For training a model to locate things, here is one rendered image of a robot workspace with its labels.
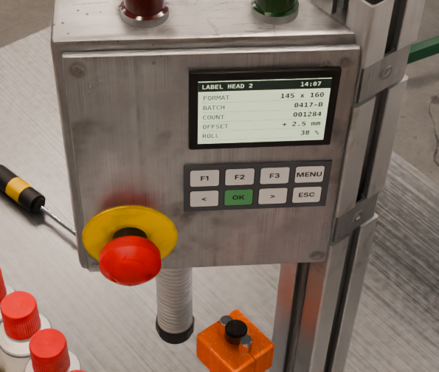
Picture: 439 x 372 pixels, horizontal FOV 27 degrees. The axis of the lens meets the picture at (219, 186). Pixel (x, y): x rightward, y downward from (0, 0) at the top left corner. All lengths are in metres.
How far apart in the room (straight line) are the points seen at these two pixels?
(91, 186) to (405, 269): 0.74
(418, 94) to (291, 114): 2.31
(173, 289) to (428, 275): 0.53
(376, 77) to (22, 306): 0.45
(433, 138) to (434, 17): 0.59
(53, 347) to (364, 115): 0.40
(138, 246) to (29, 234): 0.71
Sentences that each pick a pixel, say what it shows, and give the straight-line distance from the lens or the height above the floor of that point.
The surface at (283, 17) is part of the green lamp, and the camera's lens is 0.50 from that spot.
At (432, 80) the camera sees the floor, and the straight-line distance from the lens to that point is 2.88.
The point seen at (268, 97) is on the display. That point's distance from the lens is 0.51.
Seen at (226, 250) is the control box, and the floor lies 1.31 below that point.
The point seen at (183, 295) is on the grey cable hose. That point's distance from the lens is 0.79.
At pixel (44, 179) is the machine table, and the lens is 1.33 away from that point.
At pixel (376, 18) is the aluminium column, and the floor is 1.49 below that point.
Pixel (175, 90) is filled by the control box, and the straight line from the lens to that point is 0.50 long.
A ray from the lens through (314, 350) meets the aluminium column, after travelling 0.71.
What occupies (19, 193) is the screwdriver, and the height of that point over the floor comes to 0.86.
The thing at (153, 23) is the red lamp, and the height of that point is 1.48.
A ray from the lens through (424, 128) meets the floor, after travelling 2.71.
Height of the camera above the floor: 1.77
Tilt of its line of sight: 46 degrees down
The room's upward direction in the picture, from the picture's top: 2 degrees clockwise
